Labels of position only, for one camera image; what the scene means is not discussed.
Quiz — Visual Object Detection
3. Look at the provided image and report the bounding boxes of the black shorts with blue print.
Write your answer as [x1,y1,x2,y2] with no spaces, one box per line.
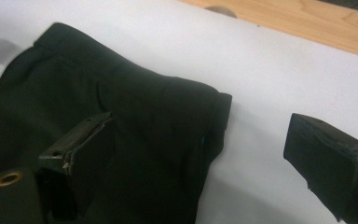
[0,21,233,224]

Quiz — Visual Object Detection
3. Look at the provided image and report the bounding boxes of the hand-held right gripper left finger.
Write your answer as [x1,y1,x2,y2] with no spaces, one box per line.
[37,111,117,222]

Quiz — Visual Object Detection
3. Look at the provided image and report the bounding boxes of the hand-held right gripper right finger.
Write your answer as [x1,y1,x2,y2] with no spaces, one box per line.
[282,112,358,224]

